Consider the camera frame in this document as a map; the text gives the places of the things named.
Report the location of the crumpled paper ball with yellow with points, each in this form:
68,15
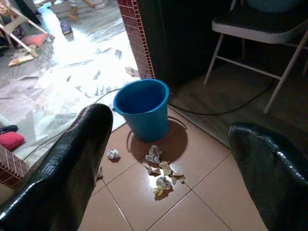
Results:
164,184

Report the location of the red cloth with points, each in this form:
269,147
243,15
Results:
10,140

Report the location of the dark blue cloth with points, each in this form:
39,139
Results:
8,128

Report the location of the person bare leg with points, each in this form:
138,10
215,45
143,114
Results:
89,3
73,10

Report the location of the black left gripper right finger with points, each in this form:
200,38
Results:
276,183

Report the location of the blue plastic basin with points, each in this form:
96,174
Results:
272,6

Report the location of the crumpled newspaper ball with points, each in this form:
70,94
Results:
154,154

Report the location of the white folding chair dark seat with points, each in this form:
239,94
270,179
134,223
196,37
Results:
252,26

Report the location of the brown torn paper scrap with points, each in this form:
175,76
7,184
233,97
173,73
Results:
156,169
178,178

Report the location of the blue plastic bucket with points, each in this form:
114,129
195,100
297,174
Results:
146,120

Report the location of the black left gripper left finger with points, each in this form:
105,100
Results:
60,183

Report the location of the beige torn paper scrap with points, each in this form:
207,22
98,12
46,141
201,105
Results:
131,71

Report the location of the pink cushion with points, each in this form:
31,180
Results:
36,39

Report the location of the small white crumpled paper ball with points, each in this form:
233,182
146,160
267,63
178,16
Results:
113,154

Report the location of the small brown paper scrap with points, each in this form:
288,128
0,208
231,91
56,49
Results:
99,172

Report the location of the blue shoe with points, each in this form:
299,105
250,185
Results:
65,27

